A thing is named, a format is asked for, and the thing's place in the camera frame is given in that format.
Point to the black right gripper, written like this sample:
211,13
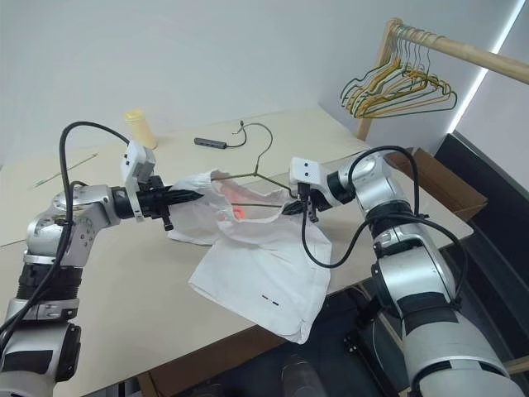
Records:
318,202

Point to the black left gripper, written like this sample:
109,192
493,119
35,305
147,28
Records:
153,200

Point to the white t-shirt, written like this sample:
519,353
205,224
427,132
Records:
256,281

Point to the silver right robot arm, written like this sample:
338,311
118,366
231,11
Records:
413,264

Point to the grey USB hub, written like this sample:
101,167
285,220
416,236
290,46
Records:
211,143

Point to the pale yellow bottle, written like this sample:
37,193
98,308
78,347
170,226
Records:
140,128

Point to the thin wooden stick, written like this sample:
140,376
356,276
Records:
67,170

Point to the open brown cardboard box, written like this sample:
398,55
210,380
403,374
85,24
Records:
450,182

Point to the black flat panel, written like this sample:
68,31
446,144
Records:
492,198

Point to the white light strip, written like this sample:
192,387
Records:
483,70

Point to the wooden clothes rack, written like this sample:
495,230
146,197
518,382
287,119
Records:
475,54

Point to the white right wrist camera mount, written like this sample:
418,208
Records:
306,171

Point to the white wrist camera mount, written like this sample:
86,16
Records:
306,171
134,157

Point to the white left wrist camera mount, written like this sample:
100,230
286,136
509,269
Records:
134,157

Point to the black table frame strut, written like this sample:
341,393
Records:
365,314

